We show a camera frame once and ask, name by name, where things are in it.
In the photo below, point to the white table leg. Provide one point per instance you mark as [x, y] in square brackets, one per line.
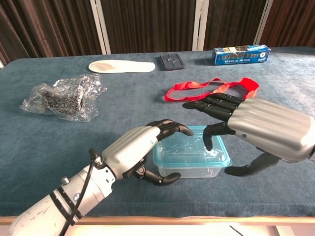
[284, 231]

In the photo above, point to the white shoe insole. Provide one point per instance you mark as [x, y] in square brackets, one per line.
[128, 67]

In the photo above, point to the translucent blue plastic lid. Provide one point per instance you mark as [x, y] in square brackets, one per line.
[187, 152]

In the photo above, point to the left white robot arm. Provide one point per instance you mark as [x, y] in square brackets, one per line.
[49, 214]

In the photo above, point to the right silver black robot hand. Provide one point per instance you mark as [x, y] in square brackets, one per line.
[270, 127]

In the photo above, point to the blue cardboard wrap box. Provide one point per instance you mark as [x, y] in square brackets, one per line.
[241, 57]

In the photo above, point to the steel wool scourer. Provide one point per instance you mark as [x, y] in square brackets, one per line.
[61, 103]

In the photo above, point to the white partition post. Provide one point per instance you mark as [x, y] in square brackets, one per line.
[101, 27]
[264, 19]
[199, 24]

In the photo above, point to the dark grey square plastic plate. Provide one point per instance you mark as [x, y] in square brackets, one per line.
[172, 62]

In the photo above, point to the crumpled clear plastic bag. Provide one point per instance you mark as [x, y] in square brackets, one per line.
[71, 84]

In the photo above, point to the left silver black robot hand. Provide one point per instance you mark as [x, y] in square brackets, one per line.
[128, 150]

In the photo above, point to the clear plastic food container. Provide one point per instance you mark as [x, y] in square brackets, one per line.
[197, 172]

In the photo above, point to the blue velvet table cloth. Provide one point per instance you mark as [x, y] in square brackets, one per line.
[49, 147]

